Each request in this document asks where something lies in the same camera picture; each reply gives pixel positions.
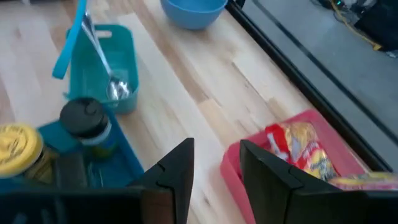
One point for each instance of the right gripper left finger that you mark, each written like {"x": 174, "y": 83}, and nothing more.
{"x": 124, "y": 205}

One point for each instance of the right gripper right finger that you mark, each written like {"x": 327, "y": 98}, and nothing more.
{"x": 295, "y": 202}

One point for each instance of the blue rectangular plastic bin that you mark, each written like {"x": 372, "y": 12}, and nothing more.
{"x": 124, "y": 168}

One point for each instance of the bright red ramen packet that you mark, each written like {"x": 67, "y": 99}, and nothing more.
{"x": 308, "y": 152}

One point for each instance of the dark green spice tin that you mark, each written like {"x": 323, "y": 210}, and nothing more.
{"x": 71, "y": 171}

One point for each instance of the red plastic bin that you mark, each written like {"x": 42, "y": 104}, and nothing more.
{"x": 339, "y": 149}

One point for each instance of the dark red ramen packet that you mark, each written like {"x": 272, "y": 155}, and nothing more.
{"x": 367, "y": 181}

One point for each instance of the black-lid spice jar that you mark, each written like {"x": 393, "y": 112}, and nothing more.
{"x": 82, "y": 116}

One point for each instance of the silver metal spoon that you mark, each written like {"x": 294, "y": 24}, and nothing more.
{"x": 116, "y": 88}

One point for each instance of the yellow-lid seasoning jar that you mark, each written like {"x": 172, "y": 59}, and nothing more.
{"x": 17, "y": 149}

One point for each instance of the teal plastic bin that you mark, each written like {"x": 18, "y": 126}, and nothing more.
{"x": 124, "y": 56}

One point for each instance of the teal plastic spoon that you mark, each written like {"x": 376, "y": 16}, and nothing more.
{"x": 70, "y": 40}

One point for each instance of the blue round bowl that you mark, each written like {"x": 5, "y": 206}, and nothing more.
{"x": 192, "y": 12}

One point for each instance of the black aluminium table frame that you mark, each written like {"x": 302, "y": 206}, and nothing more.
{"x": 311, "y": 90}

